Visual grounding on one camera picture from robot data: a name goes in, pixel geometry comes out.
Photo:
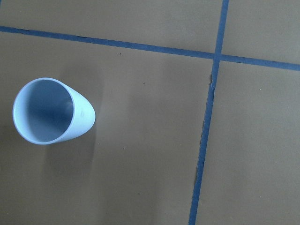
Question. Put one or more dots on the light blue plastic cup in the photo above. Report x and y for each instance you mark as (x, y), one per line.
(47, 111)

